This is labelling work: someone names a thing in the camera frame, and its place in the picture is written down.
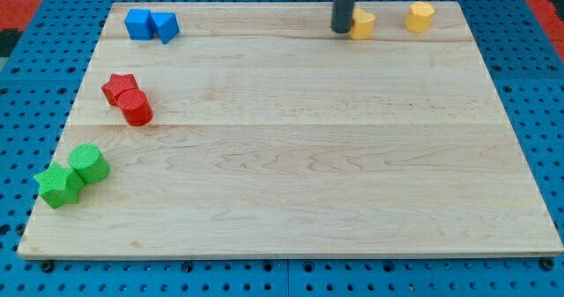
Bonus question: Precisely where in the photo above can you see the red star block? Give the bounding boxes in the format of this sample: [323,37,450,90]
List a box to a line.
[101,73,138,106]

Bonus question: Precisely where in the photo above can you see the yellow hexagon block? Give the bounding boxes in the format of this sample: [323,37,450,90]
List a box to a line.
[404,1,435,33]

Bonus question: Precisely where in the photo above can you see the blue triangular prism block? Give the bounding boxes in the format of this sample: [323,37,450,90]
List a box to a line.
[150,12,180,44]

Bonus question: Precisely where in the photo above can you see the yellow heart block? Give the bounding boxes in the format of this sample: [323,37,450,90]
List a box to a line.
[350,8,375,40]

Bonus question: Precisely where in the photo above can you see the light wooden board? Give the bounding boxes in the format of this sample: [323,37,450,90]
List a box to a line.
[18,2,563,261]

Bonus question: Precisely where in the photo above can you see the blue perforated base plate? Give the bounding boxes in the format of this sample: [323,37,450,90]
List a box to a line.
[1,0,563,296]

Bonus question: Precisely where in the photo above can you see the blue cube block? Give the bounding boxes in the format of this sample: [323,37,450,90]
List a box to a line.
[124,9,154,41]

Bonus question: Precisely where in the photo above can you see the green cylinder block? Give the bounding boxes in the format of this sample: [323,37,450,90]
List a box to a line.
[68,144,110,184]

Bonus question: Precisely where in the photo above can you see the green star block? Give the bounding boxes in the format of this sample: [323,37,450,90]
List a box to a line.
[33,161,85,209]

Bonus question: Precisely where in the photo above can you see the red cylinder block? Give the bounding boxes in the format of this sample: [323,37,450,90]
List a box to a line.
[117,89,153,126]

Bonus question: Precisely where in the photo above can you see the dark grey cylindrical robot stick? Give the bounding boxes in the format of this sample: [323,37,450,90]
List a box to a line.
[330,0,356,33]

